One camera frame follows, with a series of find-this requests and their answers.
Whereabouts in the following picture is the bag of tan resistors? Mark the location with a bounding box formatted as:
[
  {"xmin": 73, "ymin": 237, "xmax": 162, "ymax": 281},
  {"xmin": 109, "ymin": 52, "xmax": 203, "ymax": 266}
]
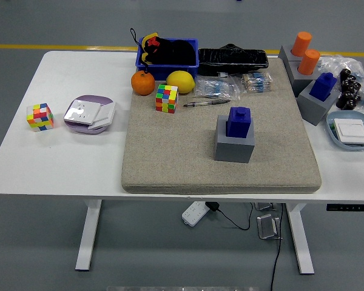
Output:
[{"xmin": 241, "ymin": 72, "xmax": 274, "ymax": 95}]

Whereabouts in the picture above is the orange cylinder stamp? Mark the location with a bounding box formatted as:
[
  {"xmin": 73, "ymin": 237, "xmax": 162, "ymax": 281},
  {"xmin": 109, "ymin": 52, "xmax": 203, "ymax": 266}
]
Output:
[
  {"xmin": 291, "ymin": 31, "xmax": 312, "ymax": 58},
  {"xmin": 297, "ymin": 48, "xmax": 321, "ymax": 76}
]

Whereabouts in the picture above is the white wall switch panel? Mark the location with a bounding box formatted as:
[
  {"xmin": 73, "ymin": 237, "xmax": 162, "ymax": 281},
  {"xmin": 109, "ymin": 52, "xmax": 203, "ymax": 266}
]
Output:
[
  {"xmin": 333, "ymin": 118, "xmax": 364, "ymax": 145},
  {"xmin": 87, "ymin": 102, "xmax": 116, "ymax": 131}
]

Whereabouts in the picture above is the black plug with cord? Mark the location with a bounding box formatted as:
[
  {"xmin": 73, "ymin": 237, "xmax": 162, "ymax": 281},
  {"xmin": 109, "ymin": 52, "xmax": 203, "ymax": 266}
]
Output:
[{"xmin": 206, "ymin": 201, "xmax": 254, "ymax": 230}]

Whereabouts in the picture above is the black table control panel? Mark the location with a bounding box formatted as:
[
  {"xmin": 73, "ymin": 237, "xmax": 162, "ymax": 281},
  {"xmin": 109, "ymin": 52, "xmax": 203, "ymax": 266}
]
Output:
[{"xmin": 326, "ymin": 204, "xmax": 364, "ymax": 212}]

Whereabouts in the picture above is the white wall socket panel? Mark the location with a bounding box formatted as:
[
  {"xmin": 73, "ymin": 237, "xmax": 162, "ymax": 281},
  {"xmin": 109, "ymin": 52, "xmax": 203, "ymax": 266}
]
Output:
[{"xmin": 63, "ymin": 98, "xmax": 101, "ymax": 125}]

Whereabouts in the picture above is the four-by-four puzzle cube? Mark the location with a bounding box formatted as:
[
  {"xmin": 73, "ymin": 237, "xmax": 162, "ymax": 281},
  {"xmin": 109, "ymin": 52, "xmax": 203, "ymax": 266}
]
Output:
[{"xmin": 155, "ymin": 84, "xmax": 179, "ymax": 114}]

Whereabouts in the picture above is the grey square holder block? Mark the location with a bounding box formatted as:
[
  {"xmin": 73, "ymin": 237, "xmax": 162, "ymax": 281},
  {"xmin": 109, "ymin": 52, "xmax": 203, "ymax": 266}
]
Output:
[
  {"xmin": 214, "ymin": 114, "xmax": 255, "ymax": 164},
  {"xmin": 297, "ymin": 78, "xmax": 342, "ymax": 127}
]

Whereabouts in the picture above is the purple plate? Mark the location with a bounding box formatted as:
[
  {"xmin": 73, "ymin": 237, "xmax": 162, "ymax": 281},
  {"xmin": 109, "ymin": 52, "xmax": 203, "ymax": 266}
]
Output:
[{"xmin": 63, "ymin": 95, "xmax": 115, "ymax": 135}]

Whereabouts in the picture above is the small metal bracket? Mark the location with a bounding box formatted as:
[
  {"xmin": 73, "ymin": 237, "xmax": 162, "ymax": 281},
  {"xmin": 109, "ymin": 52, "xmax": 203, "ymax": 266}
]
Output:
[{"xmin": 254, "ymin": 202, "xmax": 277, "ymax": 212}]

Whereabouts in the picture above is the white table leg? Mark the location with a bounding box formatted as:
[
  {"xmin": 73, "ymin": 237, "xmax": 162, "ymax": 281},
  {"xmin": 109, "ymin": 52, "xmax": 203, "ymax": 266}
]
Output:
[
  {"xmin": 285, "ymin": 202, "xmax": 315, "ymax": 275},
  {"xmin": 75, "ymin": 199, "xmax": 103, "ymax": 272}
]

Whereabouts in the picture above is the orange fruit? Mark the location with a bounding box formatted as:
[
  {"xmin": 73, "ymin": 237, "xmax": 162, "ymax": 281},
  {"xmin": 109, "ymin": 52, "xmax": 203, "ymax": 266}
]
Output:
[{"xmin": 130, "ymin": 70, "xmax": 156, "ymax": 96}]

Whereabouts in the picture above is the large metal bracket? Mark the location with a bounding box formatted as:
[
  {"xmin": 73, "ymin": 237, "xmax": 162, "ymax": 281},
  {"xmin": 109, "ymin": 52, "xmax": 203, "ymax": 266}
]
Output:
[{"xmin": 256, "ymin": 213, "xmax": 283, "ymax": 241}]

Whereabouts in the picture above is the white power strip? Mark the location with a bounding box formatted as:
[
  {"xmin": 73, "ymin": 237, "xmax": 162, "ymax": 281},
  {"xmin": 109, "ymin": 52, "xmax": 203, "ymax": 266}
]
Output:
[{"xmin": 181, "ymin": 201, "xmax": 209, "ymax": 227}]

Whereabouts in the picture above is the bag of blue resistors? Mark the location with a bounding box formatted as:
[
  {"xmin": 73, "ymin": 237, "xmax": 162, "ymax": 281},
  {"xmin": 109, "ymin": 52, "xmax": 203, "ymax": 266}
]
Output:
[{"xmin": 195, "ymin": 75, "xmax": 241, "ymax": 101}]

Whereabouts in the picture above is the black floor cable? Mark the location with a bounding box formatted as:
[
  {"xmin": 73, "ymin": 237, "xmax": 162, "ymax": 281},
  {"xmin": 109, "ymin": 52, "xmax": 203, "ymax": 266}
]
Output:
[{"xmin": 269, "ymin": 202, "xmax": 285, "ymax": 291}]

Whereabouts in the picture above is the grey ballpoint pen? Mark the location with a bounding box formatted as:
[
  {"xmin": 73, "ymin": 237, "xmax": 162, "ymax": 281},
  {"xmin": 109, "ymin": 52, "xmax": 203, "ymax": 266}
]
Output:
[{"xmin": 183, "ymin": 99, "xmax": 231, "ymax": 108}]

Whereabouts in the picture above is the blue seal stamp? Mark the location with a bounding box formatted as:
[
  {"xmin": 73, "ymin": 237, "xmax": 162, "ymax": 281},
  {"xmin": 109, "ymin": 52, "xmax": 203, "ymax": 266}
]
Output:
[
  {"xmin": 224, "ymin": 105, "xmax": 253, "ymax": 138},
  {"xmin": 309, "ymin": 72, "xmax": 338, "ymax": 102}
]

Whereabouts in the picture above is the black wrapped long object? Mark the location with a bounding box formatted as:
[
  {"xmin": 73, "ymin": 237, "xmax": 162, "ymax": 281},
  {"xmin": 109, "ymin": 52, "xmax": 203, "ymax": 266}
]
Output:
[{"xmin": 197, "ymin": 43, "xmax": 269, "ymax": 76}]

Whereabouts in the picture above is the blue plastic bin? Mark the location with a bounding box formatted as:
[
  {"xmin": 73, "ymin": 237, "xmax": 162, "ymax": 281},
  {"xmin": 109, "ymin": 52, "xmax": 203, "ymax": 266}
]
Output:
[{"xmin": 135, "ymin": 38, "xmax": 200, "ymax": 82}]

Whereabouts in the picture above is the three-by-three puzzle cube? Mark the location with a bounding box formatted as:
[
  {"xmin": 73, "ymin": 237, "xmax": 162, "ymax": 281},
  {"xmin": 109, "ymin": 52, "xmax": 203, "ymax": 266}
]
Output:
[{"xmin": 26, "ymin": 102, "xmax": 55, "ymax": 133}]

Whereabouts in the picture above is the clear plastic parts bag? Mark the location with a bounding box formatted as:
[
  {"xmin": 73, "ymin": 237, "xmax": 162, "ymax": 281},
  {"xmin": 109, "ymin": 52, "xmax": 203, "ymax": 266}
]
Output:
[{"xmin": 318, "ymin": 54, "xmax": 364, "ymax": 109}]

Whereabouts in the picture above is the grey round-hole holder block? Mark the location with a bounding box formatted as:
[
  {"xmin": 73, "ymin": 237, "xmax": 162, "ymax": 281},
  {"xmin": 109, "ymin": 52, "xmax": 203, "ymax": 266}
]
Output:
[
  {"xmin": 278, "ymin": 45, "xmax": 304, "ymax": 63},
  {"xmin": 286, "ymin": 59, "xmax": 322, "ymax": 98}
]

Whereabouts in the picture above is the grey-brown mat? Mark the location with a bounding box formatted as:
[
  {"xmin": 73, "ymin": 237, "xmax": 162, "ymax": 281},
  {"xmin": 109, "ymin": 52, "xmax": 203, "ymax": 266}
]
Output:
[{"xmin": 121, "ymin": 57, "xmax": 322, "ymax": 195}]

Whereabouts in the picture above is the yellow lemon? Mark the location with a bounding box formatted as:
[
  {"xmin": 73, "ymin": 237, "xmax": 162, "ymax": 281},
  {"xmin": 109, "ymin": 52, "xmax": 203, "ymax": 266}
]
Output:
[{"xmin": 166, "ymin": 70, "xmax": 196, "ymax": 94}]

